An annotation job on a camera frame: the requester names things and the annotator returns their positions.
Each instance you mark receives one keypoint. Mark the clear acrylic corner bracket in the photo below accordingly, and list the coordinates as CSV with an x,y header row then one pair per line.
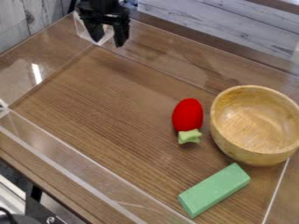
x,y
84,34

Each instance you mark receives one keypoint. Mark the red plush strawberry toy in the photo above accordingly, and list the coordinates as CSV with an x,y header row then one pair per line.
x,y
186,120

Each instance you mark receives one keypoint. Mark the wooden bowl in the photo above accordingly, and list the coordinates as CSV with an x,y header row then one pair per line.
x,y
253,125

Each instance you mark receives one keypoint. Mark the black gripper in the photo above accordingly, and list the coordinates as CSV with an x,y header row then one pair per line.
x,y
104,12

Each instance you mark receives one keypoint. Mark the green rectangular block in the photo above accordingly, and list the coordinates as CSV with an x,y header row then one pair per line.
x,y
212,190

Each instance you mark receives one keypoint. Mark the clear acrylic tray wall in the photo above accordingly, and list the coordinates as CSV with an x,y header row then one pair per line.
x,y
86,130

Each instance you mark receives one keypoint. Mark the black table leg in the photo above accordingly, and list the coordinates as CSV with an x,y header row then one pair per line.
x,y
36,193

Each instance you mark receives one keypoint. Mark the black metal bracket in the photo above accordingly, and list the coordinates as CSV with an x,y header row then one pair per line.
x,y
42,215

